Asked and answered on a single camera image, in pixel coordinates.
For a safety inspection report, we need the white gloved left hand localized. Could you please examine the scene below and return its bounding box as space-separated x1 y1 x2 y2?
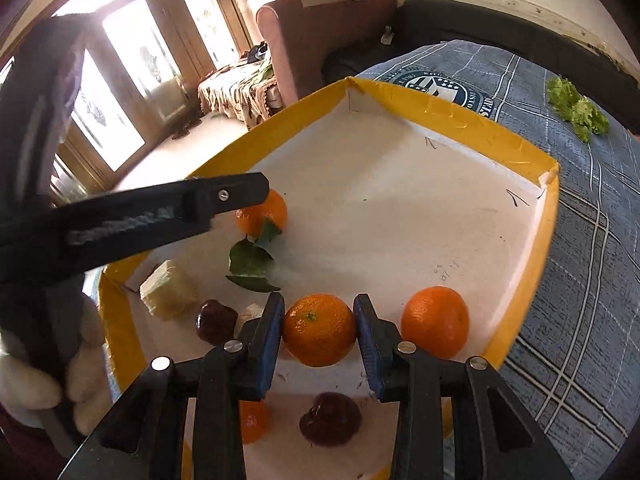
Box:
1 295 113 437

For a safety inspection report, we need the blue plaid tablecloth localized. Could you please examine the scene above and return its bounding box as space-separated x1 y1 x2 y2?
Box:
359 40 639 479

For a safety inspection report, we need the pale apple chunk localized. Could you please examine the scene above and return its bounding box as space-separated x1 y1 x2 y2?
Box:
139 259 198 322

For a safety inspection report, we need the dark red plum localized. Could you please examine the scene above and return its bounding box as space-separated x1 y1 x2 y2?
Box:
196 299 239 346
298 392 362 448

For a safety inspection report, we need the orange mandarin with leaves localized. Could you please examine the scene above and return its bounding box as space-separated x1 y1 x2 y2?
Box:
235 190 288 238

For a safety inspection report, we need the patterned blanket seat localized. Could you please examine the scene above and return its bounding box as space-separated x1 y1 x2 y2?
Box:
198 58 285 130

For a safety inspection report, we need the yellow rimmed white tray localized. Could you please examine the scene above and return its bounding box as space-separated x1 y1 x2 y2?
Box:
98 78 559 479

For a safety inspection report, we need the brown armchair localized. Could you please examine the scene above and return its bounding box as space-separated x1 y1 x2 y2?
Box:
256 0 397 106

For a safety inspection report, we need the green lettuce bunch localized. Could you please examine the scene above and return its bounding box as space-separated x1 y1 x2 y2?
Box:
546 77 610 143

